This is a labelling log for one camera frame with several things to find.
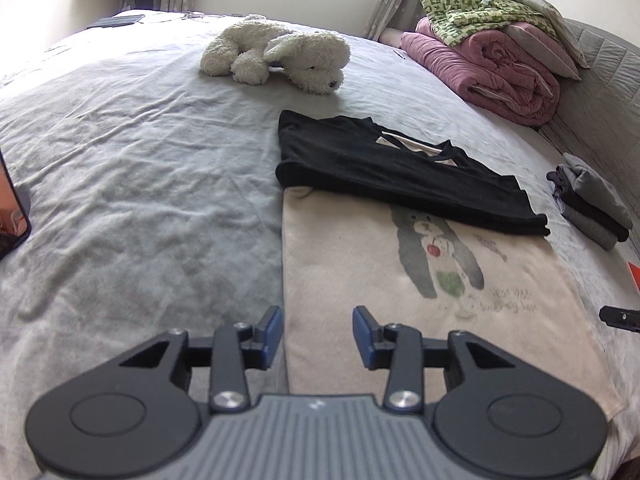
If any top grey folded garment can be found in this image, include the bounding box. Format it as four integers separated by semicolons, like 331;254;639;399
563;153;634;230

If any grey pink pillow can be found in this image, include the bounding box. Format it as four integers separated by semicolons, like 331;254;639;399
502;0;590;81

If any black folded garment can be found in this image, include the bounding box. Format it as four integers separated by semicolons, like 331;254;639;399
546;167;630;242

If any grey padded headboard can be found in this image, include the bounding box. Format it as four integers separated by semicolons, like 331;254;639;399
537;18;640;221

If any green patterned blanket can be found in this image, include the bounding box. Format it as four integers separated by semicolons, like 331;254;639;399
420;0;552;46

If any white plush dog toy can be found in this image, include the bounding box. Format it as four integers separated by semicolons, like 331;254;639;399
200;15;350;96

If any grey bed sheet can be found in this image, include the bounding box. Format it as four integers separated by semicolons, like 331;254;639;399
1;13;639;479

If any bottom grey folded garment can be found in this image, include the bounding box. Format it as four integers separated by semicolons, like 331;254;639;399
559;203;617;252

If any pink folded quilt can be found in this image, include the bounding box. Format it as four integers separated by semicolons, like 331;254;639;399
400;18;561;127

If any black and cream raglan sweatshirt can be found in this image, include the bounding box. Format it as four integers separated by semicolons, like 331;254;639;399
276;110;624;417

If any grey folded garment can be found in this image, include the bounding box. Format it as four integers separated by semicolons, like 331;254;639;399
563;153;634;230
559;203;617;252

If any orange red object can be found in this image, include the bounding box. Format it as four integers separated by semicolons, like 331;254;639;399
627;262;640;292

